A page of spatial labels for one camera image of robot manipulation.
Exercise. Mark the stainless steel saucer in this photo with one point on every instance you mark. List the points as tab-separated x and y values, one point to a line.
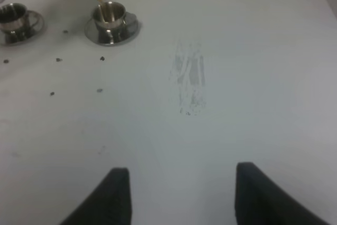
36	29
117	36

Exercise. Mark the left stainless steel saucer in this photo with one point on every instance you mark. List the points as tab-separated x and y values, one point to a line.
36	29

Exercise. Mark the right stainless steel teacup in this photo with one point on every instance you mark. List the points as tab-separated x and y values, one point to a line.
112	16

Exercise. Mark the stainless steel teacup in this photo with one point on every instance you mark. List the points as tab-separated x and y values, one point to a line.
112	16
15	18

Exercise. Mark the right stainless steel saucer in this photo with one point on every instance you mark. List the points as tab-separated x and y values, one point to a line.
117	36

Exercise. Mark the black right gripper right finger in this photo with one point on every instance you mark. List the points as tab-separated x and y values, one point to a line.
258	200

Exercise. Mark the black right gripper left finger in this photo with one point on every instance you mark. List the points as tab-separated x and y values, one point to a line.
109	203

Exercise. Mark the left stainless steel teacup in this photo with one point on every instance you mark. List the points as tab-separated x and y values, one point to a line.
15	18

